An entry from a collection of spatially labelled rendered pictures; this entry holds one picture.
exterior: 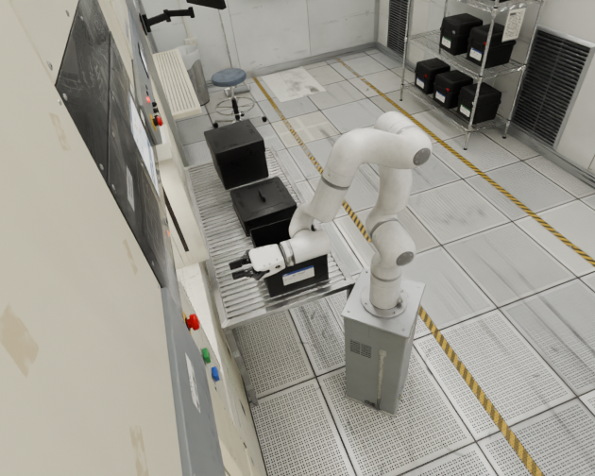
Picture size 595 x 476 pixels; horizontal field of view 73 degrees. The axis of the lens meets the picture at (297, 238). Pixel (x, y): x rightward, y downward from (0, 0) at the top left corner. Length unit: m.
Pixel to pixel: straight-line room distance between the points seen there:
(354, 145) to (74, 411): 0.93
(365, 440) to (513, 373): 0.89
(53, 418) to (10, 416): 0.05
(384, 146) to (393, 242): 0.37
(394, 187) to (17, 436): 1.12
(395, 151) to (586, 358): 1.94
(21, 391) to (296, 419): 2.06
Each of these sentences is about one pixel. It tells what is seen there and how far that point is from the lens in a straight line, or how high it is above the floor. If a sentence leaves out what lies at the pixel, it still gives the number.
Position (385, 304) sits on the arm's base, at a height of 0.80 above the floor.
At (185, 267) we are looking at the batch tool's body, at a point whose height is 0.87.
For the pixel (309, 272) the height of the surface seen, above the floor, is 0.85.
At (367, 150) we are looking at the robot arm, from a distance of 1.14.
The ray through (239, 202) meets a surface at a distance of 2.11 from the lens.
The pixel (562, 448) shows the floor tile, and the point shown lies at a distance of 2.47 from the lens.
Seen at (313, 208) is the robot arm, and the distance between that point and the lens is 1.22.
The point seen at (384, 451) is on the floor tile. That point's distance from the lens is 2.25.
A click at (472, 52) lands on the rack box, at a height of 0.77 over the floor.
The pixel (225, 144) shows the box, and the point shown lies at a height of 1.01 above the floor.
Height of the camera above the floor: 2.13
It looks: 43 degrees down
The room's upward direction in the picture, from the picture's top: 8 degrees counter-clockwise
